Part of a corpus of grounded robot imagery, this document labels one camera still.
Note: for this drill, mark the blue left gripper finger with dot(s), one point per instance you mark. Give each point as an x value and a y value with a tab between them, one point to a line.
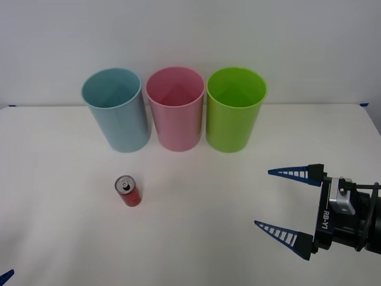
6	275

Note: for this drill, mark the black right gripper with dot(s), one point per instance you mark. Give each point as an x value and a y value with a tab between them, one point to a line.
323	226

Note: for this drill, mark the red drink can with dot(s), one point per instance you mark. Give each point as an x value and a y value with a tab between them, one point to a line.
131	198

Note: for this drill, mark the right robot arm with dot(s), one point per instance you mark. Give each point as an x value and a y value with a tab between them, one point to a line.
375	208

